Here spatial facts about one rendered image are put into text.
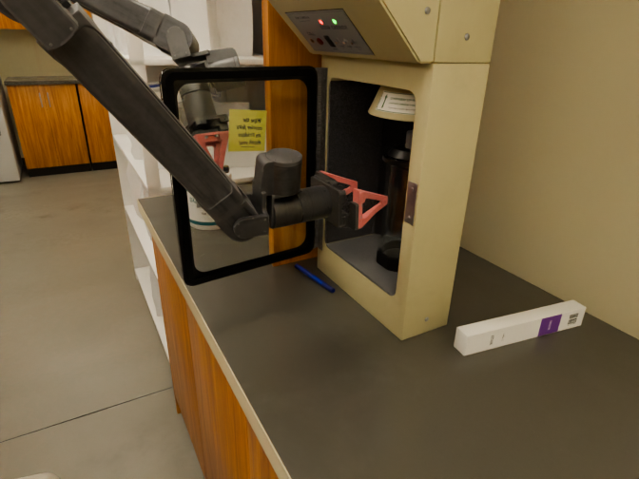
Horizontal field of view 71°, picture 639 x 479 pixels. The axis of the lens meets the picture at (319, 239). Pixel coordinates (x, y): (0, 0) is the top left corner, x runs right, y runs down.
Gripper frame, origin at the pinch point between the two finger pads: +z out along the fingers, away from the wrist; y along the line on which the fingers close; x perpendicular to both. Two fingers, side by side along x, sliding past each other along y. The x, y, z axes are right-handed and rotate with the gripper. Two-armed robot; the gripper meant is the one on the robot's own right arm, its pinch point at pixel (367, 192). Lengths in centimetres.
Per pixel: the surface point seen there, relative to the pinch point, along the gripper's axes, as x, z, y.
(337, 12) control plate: -29.4, -8.0, -1.7
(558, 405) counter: 24.5, 11.0, -36.9
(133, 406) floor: 117, -46, 98
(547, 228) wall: 13.1, 42.9, -8.2
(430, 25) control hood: -27.7, -0.5, -13.4
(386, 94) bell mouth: -17.0, 3.2, 0.3
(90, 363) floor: 117, -60, 136
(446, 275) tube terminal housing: 13.0, 8.6, -13.4
